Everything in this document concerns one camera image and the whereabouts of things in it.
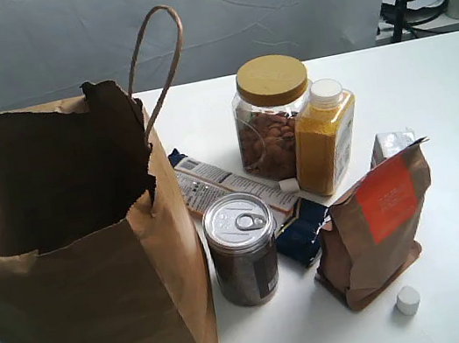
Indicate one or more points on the yellow spice bottle white cap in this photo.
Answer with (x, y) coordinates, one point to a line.
(323, 134)

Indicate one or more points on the brown pouch orange label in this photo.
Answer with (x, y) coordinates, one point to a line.
(369, 239)

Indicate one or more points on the almond jar with yellow lid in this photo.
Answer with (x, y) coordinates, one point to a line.
(271, 92)

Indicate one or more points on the small white cube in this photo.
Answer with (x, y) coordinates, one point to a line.
(290, 185)

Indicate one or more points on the clear can with pull-tab lid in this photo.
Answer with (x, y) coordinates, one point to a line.
(239, 230)

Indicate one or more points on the brown paper bag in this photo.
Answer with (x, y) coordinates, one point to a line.
(96, 242)

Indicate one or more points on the small white cap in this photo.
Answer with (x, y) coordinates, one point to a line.
(408, 301)

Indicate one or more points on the white blue milk carton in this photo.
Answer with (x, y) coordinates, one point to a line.
(388, 144)

